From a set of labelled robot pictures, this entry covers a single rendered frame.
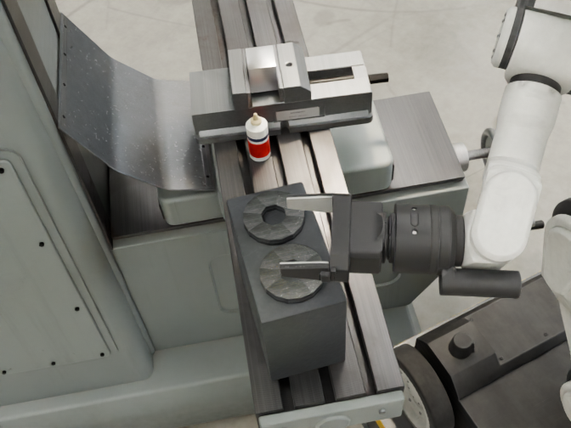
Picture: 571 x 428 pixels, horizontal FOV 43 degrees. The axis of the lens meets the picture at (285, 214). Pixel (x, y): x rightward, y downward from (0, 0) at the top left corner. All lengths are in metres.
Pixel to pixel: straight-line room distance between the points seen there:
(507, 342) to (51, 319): 0.97
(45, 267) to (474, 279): 0.92
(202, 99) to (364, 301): 0.51
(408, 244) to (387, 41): 2.19
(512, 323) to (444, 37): 1.71
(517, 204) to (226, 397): 1.24
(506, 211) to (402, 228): 0.12
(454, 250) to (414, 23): 2.28
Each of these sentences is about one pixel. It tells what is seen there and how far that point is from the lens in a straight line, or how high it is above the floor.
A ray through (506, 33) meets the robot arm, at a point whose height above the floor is 1.35.
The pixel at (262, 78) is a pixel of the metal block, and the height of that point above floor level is 1.01.
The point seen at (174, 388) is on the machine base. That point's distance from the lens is 1.95.
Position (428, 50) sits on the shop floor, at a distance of 3.01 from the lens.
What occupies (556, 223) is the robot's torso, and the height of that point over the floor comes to 1.02.
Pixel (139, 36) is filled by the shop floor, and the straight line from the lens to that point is 3.18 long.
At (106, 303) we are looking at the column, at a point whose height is 0.56.
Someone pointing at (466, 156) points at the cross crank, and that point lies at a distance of 1.78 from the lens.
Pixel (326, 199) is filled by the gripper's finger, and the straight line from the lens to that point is 0.95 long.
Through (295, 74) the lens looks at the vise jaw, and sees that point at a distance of 1.39.
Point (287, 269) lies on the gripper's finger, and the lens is 0.90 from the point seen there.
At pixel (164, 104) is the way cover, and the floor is 0.85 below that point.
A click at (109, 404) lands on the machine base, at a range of 1.99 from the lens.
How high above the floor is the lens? 1.95
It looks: 53 degrees down
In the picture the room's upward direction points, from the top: 5 degrees counter-clockwise
